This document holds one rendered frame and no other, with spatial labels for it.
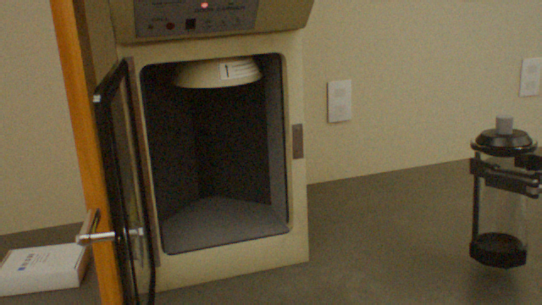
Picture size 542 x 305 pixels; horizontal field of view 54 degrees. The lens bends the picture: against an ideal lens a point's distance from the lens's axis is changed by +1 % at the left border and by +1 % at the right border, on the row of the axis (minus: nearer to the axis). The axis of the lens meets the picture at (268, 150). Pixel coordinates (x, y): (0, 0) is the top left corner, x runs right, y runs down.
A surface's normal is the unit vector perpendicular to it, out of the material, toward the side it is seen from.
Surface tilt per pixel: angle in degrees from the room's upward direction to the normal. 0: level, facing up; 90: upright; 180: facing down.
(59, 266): 0
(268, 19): 135
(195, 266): 90
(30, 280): 90
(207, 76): 66
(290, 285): 0
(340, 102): 90
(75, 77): 90
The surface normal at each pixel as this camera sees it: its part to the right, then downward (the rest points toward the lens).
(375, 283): -0.05, -0.95
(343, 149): 0.29, 0.28
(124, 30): 0.24, 0.87
